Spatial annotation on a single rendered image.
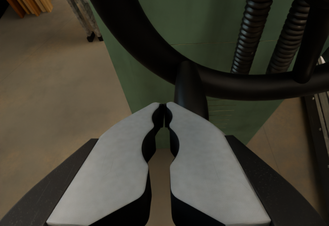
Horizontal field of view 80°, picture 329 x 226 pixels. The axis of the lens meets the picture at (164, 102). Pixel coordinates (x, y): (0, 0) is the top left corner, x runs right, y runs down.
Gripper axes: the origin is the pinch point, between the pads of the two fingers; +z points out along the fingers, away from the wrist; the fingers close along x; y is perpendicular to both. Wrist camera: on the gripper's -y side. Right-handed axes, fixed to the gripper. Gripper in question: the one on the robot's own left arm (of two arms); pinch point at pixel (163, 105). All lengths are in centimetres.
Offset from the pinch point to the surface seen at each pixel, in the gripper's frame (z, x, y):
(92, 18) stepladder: 115, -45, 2
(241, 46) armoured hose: 12.8, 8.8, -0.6
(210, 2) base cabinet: 24.2, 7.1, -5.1
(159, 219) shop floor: 34, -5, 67
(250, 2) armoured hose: 10.6, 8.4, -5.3
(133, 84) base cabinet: 34.2, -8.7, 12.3
